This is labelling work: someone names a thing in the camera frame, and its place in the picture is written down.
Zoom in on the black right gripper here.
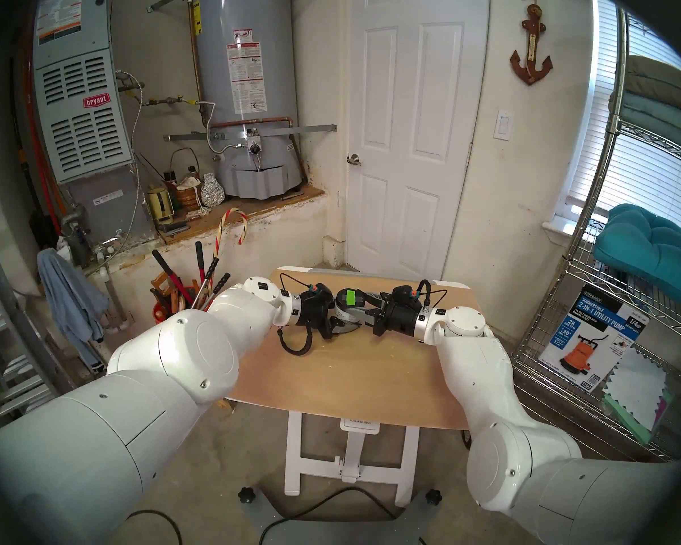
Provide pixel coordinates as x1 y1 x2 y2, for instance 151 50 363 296
352 290 423 337

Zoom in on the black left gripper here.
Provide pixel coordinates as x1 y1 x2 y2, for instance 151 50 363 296
298 291 359 340

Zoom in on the black lid with green tape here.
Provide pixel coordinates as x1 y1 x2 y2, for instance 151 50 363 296
335 288 367 313

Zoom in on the gray robot base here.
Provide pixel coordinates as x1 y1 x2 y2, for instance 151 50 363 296
241 484 443 545

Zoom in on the folding table with board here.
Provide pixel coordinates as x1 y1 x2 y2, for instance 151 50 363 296
227 269 483 431

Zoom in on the black grip steel rod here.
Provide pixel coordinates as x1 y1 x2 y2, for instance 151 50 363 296
201 272 231 311
190 257 220 312

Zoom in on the striped candy cane decoration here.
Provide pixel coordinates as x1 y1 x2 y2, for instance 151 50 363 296
215 208 249 261

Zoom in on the plywood platform board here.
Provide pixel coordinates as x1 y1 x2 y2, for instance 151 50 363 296
159 183 325 246

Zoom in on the white folding table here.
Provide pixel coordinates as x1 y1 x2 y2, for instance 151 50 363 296
275 266 472 508

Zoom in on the white panel door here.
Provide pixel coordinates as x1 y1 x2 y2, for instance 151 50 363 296
346 0 491 282

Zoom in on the crumpled aluminium foil bundle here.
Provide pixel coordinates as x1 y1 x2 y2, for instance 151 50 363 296
200 173 226 208

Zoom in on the pale yellow jug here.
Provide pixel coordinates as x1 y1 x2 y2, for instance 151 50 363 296
146 186 175 227

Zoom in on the utility pump carton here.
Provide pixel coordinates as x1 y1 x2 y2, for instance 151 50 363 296
538 283 650 394

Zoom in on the gray water heater tank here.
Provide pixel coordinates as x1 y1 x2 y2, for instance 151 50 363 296
188 0 308 200

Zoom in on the green foam sheet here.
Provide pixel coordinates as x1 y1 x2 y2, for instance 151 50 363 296
602 393 673 445

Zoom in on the blue hanging towel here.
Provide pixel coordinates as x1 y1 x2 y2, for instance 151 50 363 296
37 248 111 374

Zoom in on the white zigzag edged sheet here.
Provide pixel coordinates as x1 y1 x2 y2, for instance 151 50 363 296
603 347 667 431

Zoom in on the gas pipe with yellow valve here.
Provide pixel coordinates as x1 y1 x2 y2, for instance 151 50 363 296
141 95 200 108

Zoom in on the teal tufted cushion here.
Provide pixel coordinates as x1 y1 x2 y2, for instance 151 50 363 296
593 203 681 315

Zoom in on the window with white blinds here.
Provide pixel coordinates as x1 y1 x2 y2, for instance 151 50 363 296
553 0 681 249

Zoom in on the gray Bryant furnace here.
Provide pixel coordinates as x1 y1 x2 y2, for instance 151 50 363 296
33 0 154 249

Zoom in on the aluminium ladder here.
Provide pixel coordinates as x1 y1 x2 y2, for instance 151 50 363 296
0 220 91 442

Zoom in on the pale teal folded cushion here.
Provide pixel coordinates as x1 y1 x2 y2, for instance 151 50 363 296
608 90 681 160

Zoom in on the olive gray folded cushion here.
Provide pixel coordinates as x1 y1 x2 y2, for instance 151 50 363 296
624 54 681 110

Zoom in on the black coiled cable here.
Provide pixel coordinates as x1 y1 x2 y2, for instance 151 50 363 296
277 322 314 357

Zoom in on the black floor cable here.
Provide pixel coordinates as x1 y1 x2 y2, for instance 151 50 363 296
259 485 398 545
122 510 183 545

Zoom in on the wooden saw handle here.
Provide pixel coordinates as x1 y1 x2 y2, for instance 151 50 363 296
149 271 179 320

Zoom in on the wicker basket with handle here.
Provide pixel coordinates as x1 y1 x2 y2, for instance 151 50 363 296
169 148 204 212

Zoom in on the flexible corrugated steel hose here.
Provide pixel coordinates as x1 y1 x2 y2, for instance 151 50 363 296
196 100 245 154

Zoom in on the wooden anchor wall decoration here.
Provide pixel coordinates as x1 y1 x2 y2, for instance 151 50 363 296
510 0 554 86

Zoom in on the chrome wire shelf rack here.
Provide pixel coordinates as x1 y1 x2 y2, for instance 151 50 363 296
514 5 681 465

